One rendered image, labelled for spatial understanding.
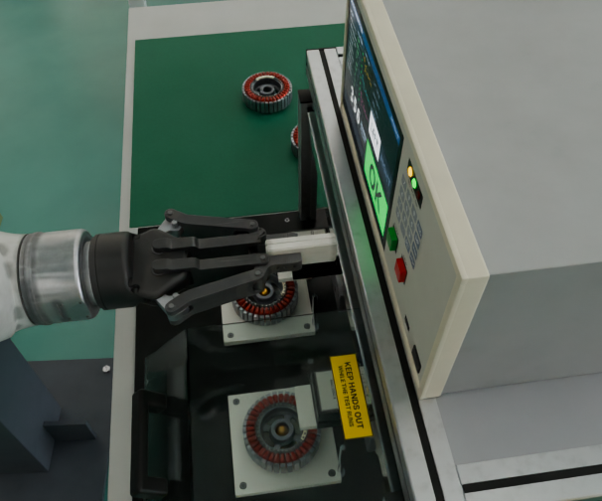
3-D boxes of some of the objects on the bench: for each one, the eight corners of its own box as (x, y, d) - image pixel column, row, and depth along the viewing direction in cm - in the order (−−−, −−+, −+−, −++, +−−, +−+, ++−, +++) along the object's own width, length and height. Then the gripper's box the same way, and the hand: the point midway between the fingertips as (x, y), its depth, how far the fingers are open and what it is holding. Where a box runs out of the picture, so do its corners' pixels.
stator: (296, 111, 141) (296, 97, 139) (246, 117, 140) (245, 104, 137) (287, 80, 148) (287, 67, 145) (239, 85, 147) (238, 73, 144)
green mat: (129, 228, 121) (129, 227, 121) (135, 41, 158) (135, 40, 158) (595, 178, 129) (595, 178, 129) (498, 11, 166) (498, 10, 166)
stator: (234, 331, 104) (232, 320, 101) (229, 275, 110) (227, 263, 107) (302, 323, 105) (302, 311, 102) (293, 268, 111) (293, 255, 108)
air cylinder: (338, 313, 107) (339, 295, 103) (330, 277, 112) (331, 258, 107) (367, 309, 108) (370, 291, 103) (359, 273, 112) (361, 254, 108)
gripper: (107, 244, 69) (324, 221, 71) (101, 350, 61) (344, 321, 63) (89, 198, 63) (326, 174, 65) (79, 308, 55) (349, 278, 57)
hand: (301, 250), depth 64 cm, fingers closed
